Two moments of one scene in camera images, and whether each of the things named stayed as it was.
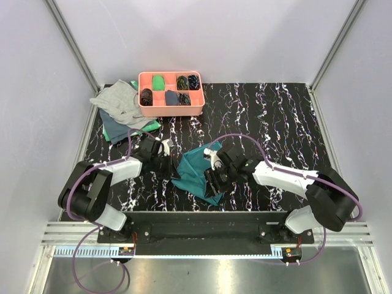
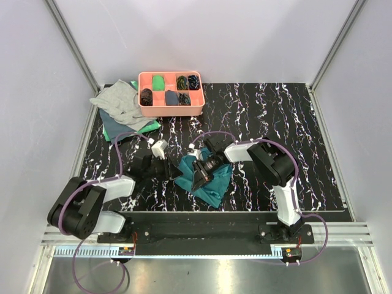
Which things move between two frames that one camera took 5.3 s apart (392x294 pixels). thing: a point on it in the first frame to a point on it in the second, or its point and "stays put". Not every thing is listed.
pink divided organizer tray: (166, 94) stays put
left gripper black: (170, 173) stays put
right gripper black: (214, 188) to (201, 176)
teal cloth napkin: (192, 166) stays put
